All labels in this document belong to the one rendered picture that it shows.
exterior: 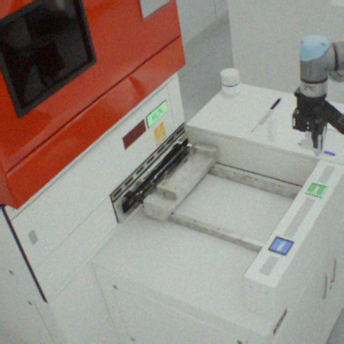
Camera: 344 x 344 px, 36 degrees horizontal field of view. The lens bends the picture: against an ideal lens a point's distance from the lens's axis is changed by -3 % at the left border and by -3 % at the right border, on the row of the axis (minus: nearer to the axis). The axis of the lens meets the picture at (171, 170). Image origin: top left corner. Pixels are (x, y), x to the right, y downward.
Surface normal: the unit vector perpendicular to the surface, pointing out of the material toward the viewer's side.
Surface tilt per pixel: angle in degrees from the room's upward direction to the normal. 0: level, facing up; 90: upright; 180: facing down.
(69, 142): 90
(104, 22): 90
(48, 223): 90
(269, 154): 90
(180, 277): 0
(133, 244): 0
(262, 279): 0
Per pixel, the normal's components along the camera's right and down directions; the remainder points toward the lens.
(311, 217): -0.15, -0.78
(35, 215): 0.83, 0.25
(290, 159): -0.55, 0.58
